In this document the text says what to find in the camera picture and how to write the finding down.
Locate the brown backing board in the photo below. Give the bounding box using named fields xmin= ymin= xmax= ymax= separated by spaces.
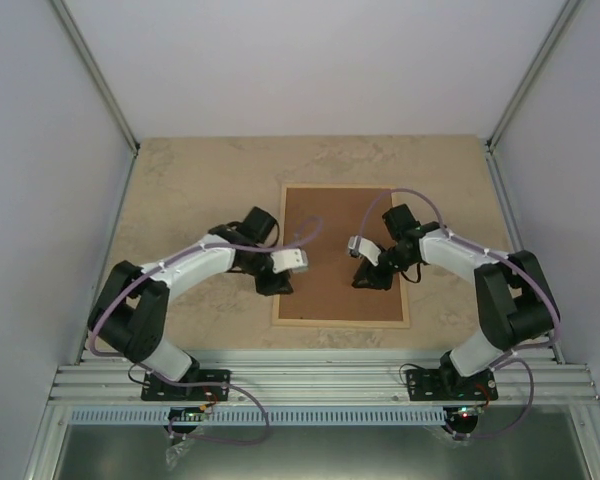
xmin=277 ymin=187 xmax=406 ymax=321

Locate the right side aluminium rail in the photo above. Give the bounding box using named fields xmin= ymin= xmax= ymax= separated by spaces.
xmin=484 ymin=144 xmax=565 ymax=364

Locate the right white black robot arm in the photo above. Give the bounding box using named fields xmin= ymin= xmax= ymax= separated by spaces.
xmin=348 ymin=204 xmax=560 ymax=399

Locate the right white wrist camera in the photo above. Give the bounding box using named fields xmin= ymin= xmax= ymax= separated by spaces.
xmin=347 ymin=235 xmax=382 ymax=266

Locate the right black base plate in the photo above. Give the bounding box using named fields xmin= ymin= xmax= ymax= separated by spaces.
xmin=402 ymin=368 xmax=499 ymax=402

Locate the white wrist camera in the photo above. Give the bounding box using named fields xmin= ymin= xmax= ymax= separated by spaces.
xmin=270 ymin=248 xmax=309 ymax=274
xmin=347 ymin=235 xmax=382 ymax=266

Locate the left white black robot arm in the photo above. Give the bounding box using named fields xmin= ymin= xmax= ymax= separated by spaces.
xmin=88 ymin=207 xmax=308 ymax=399

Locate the right aluminium corner post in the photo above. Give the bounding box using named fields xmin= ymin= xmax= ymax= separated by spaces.
xmin=484 ymin=0 xmax=584 ymax=154

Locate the control board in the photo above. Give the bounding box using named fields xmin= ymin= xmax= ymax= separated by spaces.
xmin=448 ymin=404 xmax=485 ymax=419
xmin=167 ymin=404 xmax=213 ymax=423

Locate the grey slotted cable duct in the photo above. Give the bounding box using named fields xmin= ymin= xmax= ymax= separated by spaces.
xmin=69 ymin=406 xmax=446 ymax=427

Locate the light wooden picture frame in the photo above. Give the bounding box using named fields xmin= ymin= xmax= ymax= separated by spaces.
xmin=270 ymin=182 xmax=412 ymax=329

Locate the aluminium rail bed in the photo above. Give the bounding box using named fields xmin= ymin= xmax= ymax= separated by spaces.
xmin=49 ymin=349 xmax=600 ymax=406

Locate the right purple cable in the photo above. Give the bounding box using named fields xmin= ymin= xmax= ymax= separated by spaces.
xmin=354 ymin=187 xmax=565 ymax=442

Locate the left control board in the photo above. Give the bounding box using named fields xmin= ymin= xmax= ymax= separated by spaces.
xmin=167 ymin=404 xmax=213 ymax=423

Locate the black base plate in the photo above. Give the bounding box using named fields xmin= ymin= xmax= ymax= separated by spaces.
xmin=402 ymin=368 xmax=499 ymax=402
xmin=140 ymin=369 xmax=231 ymax=403

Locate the right control board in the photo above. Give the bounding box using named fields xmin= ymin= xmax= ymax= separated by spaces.
xmin=448 ymin=404 xmax=485 ymax=419

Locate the left aluminium corner post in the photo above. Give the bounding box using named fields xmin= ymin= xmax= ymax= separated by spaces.
xmin=49 ymin=0 xmax=140 ymax=157

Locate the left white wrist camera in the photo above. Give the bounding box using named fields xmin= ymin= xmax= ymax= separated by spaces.
xmin=270 ymin=248 xmax=309 ymax=274

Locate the aluminium corner post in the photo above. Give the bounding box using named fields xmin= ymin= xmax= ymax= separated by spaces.
xmin=49 ymin=0 xmax=140 ymax=157
xmin=484 ymin=0 xmax=584 ymax=154

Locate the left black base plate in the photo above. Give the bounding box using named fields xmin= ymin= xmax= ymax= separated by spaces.
xmin=140 ymin=369 xmax=231 ymax=403

